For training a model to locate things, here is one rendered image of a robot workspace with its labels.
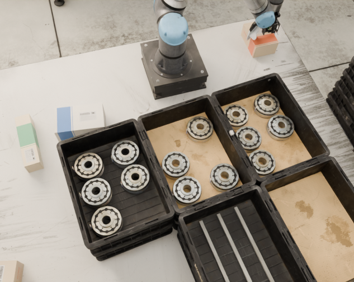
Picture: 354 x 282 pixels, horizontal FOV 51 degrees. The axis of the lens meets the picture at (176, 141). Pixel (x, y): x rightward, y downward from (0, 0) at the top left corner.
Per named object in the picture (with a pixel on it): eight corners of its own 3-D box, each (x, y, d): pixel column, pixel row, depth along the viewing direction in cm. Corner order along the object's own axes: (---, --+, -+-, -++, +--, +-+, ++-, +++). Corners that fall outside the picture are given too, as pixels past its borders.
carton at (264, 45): (240, 34, 189) (243, 23, 183) (262, 30, 191) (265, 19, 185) (252, 57, 182) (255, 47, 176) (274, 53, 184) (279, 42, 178)
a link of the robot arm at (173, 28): (160, 58, 154) (160, 35, 142) (156, 33, 160) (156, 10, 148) (188, 56, 156) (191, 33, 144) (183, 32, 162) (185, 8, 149)
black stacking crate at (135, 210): (63, 158, 141) (56, 144, 131) (137, 133, 147) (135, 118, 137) (92, 257, 124) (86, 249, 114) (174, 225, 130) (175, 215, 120)
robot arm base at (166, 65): (152, 48, 169) (152, 33, 160) (185, 47, 170) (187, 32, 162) (155, 75, 162) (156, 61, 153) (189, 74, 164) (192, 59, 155)
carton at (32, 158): (19, 125, 160) (14, 117, 155) (33, 121, 161) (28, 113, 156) (28, 173, 150) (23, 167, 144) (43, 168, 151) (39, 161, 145)
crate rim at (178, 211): (136, 120, 139) (135, 116, 137) (208, 97, 145) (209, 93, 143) (176, 217, 122) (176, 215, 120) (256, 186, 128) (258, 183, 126)
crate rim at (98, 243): (56, 145, 133) (55, 142, 131) (136, 120, 139) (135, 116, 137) (87, 252, 116) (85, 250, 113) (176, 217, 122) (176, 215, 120)
